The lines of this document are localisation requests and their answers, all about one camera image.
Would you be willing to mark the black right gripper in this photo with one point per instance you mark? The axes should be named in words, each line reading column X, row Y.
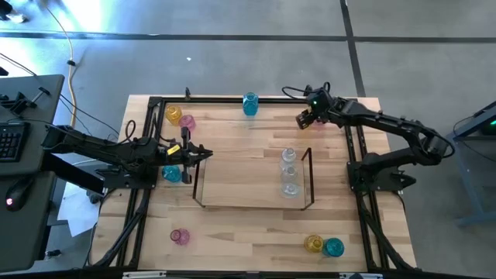
column 321, row 104

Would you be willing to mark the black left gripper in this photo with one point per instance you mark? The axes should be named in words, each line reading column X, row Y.
column 187, row 170

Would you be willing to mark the wide pink ribbed glass vase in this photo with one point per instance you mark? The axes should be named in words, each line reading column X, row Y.
column 187, row 122

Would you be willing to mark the teal medallion embossed glass vase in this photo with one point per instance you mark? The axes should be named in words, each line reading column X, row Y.
column 170, row 174

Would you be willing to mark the teal diamond pattern glass vase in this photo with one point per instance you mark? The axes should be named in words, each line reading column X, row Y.
column 250, row 104

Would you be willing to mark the wide clear ribbed glass vase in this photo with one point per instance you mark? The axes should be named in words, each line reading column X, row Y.
column 290, row 190

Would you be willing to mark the pink twisted glass vase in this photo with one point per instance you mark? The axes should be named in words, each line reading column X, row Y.
column 180, row 236

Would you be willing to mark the wide yellow ribbed glass vase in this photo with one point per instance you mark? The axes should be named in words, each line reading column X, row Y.
column 313, row 243

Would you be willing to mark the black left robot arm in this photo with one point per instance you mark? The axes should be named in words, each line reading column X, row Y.
column 97, row 149

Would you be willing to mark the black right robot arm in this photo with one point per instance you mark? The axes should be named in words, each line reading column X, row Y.
column 387, row 120

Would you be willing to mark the black clamp knob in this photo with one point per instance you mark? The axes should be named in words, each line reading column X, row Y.
column 187, row 93
column 308, row 90

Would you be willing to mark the white paper sheet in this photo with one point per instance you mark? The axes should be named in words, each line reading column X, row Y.
column 77, row 213

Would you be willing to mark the black device green light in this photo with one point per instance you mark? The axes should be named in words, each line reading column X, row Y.
column 491, row 126

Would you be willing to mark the black computer mouse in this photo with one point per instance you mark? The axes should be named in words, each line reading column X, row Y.
column 17, row 193

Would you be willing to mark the black keyboard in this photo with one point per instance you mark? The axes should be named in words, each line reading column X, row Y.
column 11, row 141

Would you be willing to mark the black desk clamp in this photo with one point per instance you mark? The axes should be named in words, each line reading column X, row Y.
column 17, row 101

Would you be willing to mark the dark grey desk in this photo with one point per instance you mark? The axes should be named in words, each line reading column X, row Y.
column 23, row 232

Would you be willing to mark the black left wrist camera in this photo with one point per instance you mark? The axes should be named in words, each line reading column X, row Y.
column 172, row 152

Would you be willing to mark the wooden shelf with black frame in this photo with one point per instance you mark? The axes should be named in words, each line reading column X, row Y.
column 240, row 182

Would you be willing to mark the black aluminium table frame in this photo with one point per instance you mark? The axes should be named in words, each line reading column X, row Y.
column 232, row 100

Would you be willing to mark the silver metal bracket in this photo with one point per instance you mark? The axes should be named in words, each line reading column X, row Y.
column 360, row 276
column 143, row 274

